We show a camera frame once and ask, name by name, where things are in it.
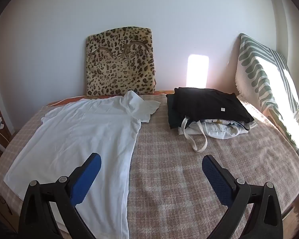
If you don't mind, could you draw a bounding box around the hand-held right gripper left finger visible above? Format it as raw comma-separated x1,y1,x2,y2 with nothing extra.
19,153,102,239

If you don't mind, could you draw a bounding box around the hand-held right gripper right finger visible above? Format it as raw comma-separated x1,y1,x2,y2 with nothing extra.
202,155,284,239

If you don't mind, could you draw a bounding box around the white t-shirt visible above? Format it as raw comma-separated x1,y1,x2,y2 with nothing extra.
4,90,161,239

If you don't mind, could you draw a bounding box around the printed white garment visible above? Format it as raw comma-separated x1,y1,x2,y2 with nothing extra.
203,118,258,140

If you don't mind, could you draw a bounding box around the beige plaid blanket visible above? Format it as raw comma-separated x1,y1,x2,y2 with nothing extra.
0,93,299,239

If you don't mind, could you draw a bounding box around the white cloth tote bag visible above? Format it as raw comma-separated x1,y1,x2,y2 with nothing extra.
178,117,208,153

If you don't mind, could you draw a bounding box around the dark green folded garment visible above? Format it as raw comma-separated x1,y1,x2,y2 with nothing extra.
167,97,188,130

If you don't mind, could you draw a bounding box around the black folded garment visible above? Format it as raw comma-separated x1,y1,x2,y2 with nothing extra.
166,87,255,124

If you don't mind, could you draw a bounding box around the orange floral bed sheet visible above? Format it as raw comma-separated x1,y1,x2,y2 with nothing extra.
46,90,170,106

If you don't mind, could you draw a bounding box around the green striped white pillow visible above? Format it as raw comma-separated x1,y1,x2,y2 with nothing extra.
235,33,299,173

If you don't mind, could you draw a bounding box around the leopard print cushion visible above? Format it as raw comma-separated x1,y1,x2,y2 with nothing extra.
85,26,157,97

